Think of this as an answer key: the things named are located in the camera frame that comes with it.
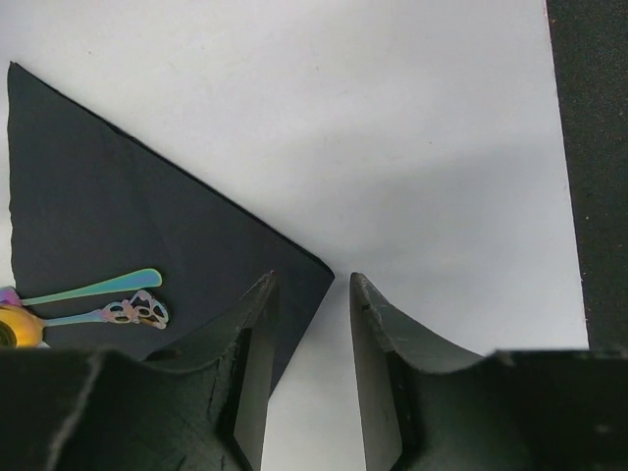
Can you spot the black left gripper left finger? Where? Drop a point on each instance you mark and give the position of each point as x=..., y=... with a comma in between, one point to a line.
x=221, y=380

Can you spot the iridescent rainbow fork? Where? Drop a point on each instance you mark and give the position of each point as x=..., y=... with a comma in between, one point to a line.
x=140, y=279

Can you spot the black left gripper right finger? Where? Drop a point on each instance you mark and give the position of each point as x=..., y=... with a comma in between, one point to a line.
x=424, y=401

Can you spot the black foam table edge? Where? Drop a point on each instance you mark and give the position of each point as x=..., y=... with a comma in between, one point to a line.
x=589, y=48

